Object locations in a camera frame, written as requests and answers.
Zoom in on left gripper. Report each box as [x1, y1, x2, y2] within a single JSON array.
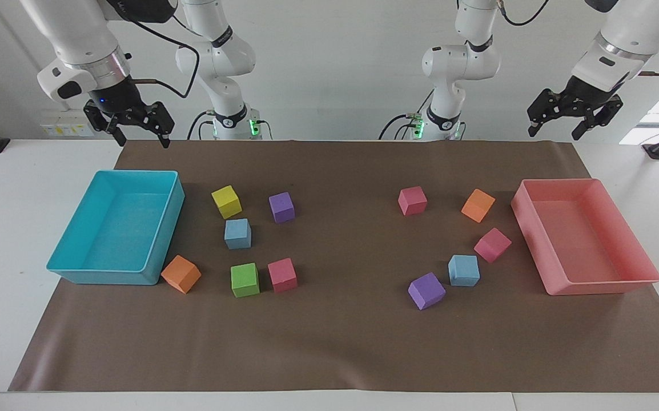
[[527, 75, 625, 141]]

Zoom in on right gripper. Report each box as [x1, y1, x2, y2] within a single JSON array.
[[83, 75, 175, 150]]

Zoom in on cyan plastic tray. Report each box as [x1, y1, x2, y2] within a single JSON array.
[[46, 170, 186, 286]]

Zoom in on yellow foam block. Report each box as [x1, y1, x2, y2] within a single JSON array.
[[211, 185, 243, 220]]

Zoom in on orange foam block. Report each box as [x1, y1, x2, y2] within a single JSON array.
[[460, 188, 496, 224], [160, 255, 202, 295]]

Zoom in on pink plastic tray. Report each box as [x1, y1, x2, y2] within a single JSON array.
[[511, 178, 659, 296]]

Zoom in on blue foam block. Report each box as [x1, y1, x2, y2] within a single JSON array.
[[224, 218, 252, 250], [448, 255, 481, 287]]

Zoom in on pink foam block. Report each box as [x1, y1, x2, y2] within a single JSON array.
[[397, 186, 428, 217], [473, 227, 513, 264], [267, 257, 299, 294]]

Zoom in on purple foam block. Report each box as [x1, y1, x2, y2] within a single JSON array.
[[407, 272, 447, 311], [268, 191, 296, 224]]

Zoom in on green foam block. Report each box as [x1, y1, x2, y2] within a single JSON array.
[[230, 263, 261, 299]]

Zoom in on white wall socket strip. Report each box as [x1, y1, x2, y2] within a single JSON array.
[[40, 116, 97, 138]]

